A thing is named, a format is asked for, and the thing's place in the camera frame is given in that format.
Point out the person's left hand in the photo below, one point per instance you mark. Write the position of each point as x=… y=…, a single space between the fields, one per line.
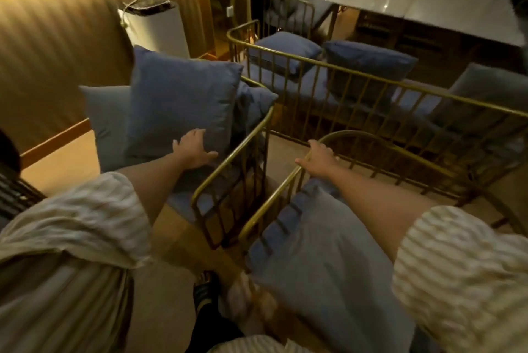
x=190 y=152

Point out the person's right hand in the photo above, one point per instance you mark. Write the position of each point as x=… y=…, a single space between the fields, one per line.
x=324 y=163

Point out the person's right thumb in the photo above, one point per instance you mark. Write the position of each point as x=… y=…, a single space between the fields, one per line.
x=304 y=163

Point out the person's left thumb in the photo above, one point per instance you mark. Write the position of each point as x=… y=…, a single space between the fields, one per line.
x=208 y=155

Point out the gold metal round-back chair frame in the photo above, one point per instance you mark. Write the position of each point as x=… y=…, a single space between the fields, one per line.
x=268 y=204

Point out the large blue square pillow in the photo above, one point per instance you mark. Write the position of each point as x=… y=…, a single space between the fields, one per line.
x=177 y=101

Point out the person's right forearm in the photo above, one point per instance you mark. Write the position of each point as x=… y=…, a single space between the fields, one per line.
x=371 y=208

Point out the person's left forearm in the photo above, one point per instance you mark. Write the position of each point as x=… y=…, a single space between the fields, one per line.
x=159 y=183

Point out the blue chair seat cushion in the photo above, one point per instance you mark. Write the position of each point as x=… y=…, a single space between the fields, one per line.
x=181 y=200

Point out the small dark blue pillow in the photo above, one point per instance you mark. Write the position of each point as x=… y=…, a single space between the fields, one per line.
x=251 y=105

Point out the blue bench seat cushion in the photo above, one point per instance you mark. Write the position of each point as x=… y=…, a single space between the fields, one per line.
x=307 y=92

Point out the grey-blue chair seat cushion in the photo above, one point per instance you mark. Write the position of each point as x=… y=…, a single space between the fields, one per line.
x=326 y=266

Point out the blue bench pillow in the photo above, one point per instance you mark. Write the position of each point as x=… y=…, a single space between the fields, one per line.
x=371 y=64
x=284 y=49

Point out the person's black shoe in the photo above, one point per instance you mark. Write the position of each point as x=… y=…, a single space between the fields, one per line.
x=206 y=291

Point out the gold metal dining chair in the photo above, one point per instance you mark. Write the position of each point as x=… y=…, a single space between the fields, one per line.
x=299 y=18

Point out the person's black trousers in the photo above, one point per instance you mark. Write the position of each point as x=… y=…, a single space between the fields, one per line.
x=210 y=330

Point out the striped beige shirt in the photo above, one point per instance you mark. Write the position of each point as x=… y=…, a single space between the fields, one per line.
x=62 y=274

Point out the grey-blue bench pillow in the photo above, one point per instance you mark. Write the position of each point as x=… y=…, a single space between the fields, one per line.
x=482 y=95

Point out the gold metal armchair frame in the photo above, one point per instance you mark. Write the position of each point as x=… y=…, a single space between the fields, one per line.
x=231 y=160

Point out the long gold metal bench frame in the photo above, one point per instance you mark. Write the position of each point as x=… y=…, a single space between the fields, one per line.
x=359 y=73

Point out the white wall socket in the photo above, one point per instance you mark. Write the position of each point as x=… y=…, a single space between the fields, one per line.
x=230 y=11

